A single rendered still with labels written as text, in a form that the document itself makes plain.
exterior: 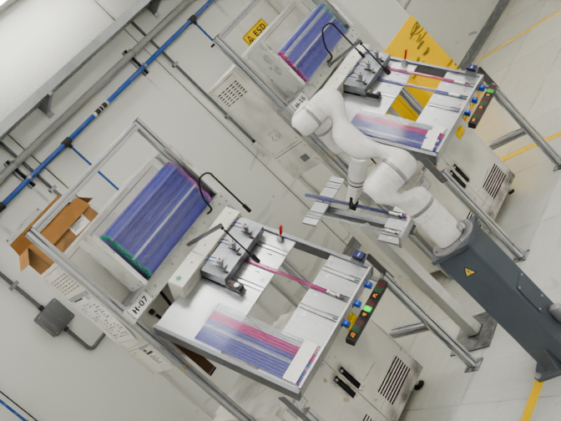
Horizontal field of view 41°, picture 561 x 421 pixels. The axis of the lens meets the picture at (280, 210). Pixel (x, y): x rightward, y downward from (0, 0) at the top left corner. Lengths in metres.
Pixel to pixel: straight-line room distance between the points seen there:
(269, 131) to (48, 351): 1.83
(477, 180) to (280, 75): 1.29
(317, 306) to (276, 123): 1.33
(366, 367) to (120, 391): 1.76
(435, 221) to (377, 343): 0.97
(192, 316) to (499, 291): 1.29
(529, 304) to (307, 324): 0.90
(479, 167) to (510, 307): 1.57
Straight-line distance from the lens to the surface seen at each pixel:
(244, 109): 4.26
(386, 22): 6.22
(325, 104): 2.93
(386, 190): 2.82
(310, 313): 3.22
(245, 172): 5.51
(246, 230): 3.43
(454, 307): 3.74
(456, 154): 4.40
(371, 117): 4.05
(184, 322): 3.28
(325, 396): 3.47
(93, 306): 3.51
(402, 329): 3.66
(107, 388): 4.76
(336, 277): 3.32
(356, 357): 3.60
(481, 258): 2.95
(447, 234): 2.93
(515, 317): 3.12
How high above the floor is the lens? 1.88
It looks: 12 degrees down
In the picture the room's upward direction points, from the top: 46 degrees counter-clockwise
